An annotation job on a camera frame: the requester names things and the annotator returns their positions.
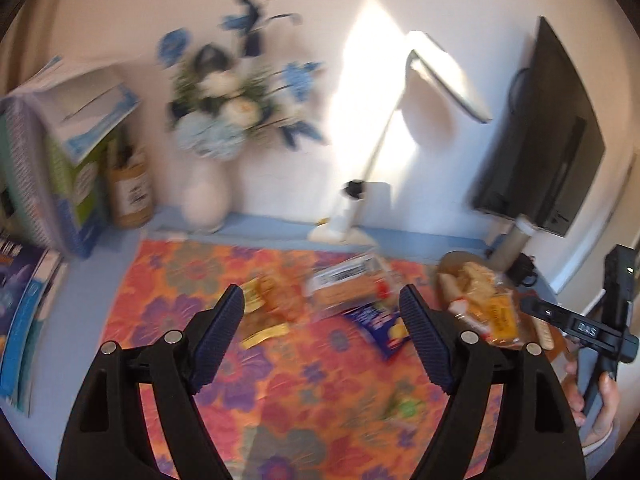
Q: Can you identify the white label toast packet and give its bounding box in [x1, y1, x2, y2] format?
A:
[306, 255, 394, 319]

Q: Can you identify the person's right hand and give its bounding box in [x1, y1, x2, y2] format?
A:
[565, 360, 622, 448]

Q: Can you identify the blue white flower bouquet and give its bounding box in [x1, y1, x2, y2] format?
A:
[157, 0, 329, 162]

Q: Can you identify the black monitor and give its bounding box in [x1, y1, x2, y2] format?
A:
[472, 16, 607, 239]

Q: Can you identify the pile of flat blue books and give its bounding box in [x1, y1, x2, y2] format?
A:
[0, 232, 69, 417]

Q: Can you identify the white desk lamp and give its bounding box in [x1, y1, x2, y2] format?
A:
[307, 32, 494, 247]

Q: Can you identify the row of upright books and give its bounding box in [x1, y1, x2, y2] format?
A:
[0, 95, 76, 257]

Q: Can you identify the orange red snack packet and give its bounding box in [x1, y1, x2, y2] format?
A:
[252, 274, 307, 329]

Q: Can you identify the bamboo pen holder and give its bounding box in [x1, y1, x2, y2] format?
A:
[106, 147, 154, 229]

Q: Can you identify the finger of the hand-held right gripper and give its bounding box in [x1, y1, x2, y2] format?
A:
[520, 296, 576, 334]

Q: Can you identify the floral woven table cloth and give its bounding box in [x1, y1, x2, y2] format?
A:
[100, 239, 506, 480]

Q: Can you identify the blue snack packet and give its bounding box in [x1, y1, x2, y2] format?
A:
[342, 302, 413, 361]

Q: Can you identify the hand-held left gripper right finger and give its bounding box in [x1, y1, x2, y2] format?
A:
[398, 284, 587, 480]

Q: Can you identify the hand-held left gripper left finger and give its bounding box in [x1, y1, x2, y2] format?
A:
[56, 284, 245, 480]

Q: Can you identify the orange cake packet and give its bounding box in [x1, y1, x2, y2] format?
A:
[479, 292, 524, 347]

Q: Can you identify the thin yellow snack packet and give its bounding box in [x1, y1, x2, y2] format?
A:
[242, 323, 291, 349]

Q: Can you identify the grey monitor stand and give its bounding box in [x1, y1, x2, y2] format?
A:
[487, 214, 539, 272]

